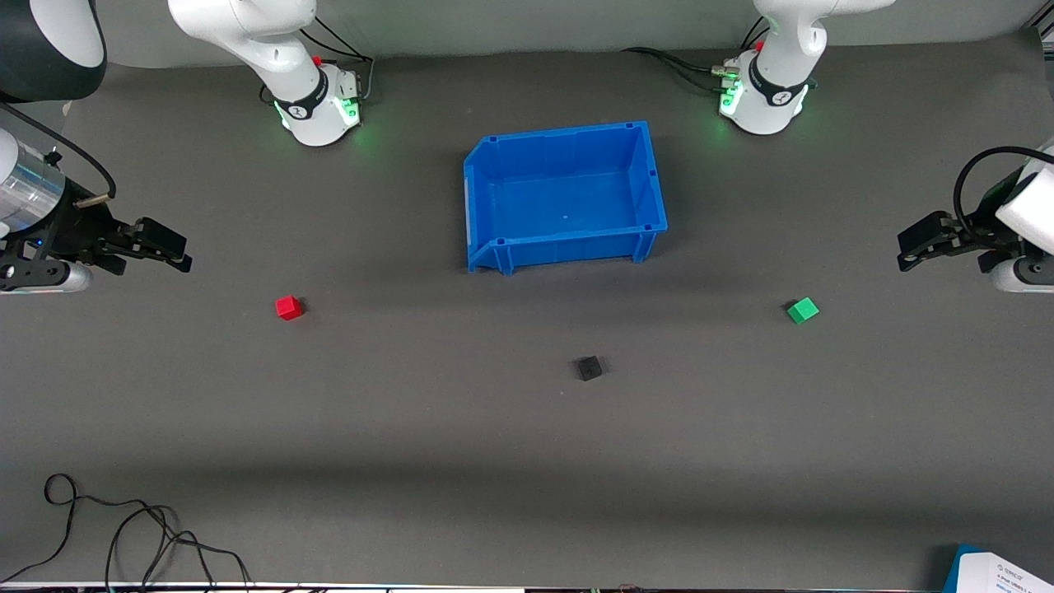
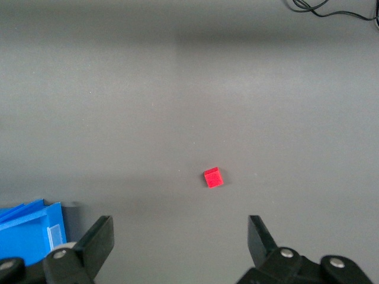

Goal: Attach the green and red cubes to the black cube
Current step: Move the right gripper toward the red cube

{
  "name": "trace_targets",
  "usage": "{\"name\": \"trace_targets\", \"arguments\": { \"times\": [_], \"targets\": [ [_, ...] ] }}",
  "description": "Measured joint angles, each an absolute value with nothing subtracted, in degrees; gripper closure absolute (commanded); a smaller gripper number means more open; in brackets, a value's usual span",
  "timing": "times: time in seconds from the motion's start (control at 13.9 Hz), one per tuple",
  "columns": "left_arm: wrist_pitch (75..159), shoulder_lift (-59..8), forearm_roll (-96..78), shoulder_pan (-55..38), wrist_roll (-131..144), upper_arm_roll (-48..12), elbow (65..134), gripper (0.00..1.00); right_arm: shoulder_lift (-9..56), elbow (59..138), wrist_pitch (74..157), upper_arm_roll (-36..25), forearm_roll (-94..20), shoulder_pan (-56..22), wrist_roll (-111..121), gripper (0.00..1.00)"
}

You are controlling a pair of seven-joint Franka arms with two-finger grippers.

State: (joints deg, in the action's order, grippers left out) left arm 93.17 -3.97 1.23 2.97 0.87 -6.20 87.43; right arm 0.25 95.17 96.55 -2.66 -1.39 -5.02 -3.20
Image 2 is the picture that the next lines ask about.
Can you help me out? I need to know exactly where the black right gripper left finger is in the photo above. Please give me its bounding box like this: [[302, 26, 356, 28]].
[[43, 215, 115, 284]]

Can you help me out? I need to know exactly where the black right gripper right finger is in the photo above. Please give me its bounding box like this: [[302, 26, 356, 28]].
[[236, 215, 306, 284]]

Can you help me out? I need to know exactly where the small red cube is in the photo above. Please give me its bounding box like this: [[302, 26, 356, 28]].
[[203, 166, 224, 189]]

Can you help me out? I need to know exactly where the blue plastic bin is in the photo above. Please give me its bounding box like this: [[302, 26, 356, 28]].
[[0, 199, 68, 266]]

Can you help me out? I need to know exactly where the thin black cable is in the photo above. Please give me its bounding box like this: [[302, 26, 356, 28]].
[[284, 0, 379, 30]]

